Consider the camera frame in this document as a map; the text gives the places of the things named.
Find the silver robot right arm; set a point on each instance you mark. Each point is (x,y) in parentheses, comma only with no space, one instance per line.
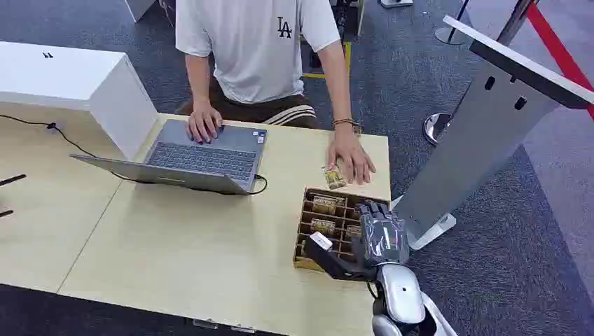
(401,297)

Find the grey laptop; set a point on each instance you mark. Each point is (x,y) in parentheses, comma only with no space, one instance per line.
(204,157)

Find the wooden compartment card box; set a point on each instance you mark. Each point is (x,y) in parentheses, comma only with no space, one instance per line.
(325,218)

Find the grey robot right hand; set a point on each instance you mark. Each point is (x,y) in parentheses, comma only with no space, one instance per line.
(383,236)

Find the person's right hand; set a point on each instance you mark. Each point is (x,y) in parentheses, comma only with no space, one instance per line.
(203,121)

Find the gold printed card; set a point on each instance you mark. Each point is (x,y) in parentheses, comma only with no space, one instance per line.
(352,232)
(327,204)
(334,178)
(323,226)

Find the white box cabinet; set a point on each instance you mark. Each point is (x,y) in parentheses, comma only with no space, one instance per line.
(83,83)

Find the black bar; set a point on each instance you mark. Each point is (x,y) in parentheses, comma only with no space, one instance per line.
(4,213)
(11,180)

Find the person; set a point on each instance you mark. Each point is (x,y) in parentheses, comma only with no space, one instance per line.
(253,51)

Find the black wrist camera, pale box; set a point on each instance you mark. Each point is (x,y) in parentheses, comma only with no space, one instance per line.
(332,262)

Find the white device base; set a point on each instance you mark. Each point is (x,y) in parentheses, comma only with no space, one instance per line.
(396,3)

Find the chrome stanchion base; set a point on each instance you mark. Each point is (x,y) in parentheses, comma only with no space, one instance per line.
(435,127)

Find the metal barrier post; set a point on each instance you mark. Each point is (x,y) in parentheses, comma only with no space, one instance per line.
(513,23)

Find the grey kiosk stand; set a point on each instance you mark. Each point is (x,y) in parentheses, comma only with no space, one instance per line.
(482,134)

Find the grey stanchion base with pole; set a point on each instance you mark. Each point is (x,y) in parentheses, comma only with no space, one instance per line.
(449,33)

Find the person's left hand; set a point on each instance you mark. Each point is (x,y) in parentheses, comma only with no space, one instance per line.
(350,155)

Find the yellow floor tape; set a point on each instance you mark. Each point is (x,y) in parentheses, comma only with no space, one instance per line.
(332,69)

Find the red barrier belt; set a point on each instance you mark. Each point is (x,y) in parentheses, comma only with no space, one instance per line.
(559,53)

